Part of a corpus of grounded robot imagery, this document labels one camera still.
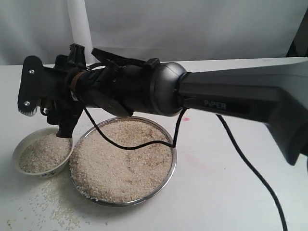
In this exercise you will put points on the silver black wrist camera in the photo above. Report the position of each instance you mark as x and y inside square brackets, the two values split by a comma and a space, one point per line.
[30, 85]

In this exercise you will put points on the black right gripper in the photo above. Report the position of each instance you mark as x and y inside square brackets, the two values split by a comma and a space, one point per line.
[57, 102]

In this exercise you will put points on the small cream ceramic bowl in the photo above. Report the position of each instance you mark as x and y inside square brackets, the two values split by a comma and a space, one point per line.
[42, 154]

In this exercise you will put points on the steel tray of rice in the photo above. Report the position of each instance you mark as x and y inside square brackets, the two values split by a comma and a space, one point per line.
[122, 161]

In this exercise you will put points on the spilled rice grains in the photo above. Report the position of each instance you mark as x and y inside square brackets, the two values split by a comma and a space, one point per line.
[52, 205]

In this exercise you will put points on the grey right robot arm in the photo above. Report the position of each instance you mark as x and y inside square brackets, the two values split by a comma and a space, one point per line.
[275, 95]

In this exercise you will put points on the white backdrop curtain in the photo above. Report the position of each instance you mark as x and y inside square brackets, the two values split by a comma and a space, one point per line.
[172, 30]

